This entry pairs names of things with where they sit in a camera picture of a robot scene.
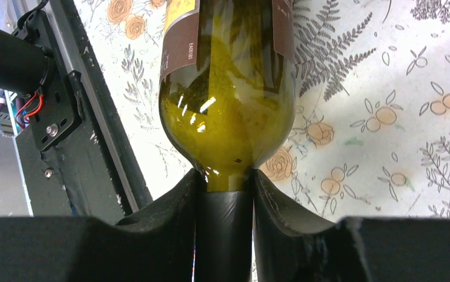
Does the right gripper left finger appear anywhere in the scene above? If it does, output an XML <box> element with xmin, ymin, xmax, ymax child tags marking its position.
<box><xmin>0</xmin><ymin>170</ymin><xmax>197</xmax><ymax>281</ymax></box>

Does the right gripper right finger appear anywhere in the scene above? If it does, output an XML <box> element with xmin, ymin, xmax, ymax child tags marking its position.
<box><xmin>250</xmin><ymin>170</ymin><xmax>450</xmax><ymax>281</ymax></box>

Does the green wine bottle brown label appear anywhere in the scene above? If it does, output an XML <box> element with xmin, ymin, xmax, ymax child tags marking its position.
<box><xmin>159</xmin><ymin>1</ymin><xmax>295</xmax><ymax>281</ymax></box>

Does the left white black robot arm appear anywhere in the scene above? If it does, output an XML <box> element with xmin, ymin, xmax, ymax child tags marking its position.
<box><xmin>0</xmin><ymin>30</ymin><xmax>56</xmax><ymax>94</ymax></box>

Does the floral tablecloth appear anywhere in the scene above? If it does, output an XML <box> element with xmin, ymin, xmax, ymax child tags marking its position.
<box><xmin>75</xmin><ymin>1</ymin><xmax>450</xmax><ymax>221</ymax></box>

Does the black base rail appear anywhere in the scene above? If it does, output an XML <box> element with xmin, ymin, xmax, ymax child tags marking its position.
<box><xmin>15</xmin><ymin>1</ymin><xmax>153</xmax><ymax>223</ymax></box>

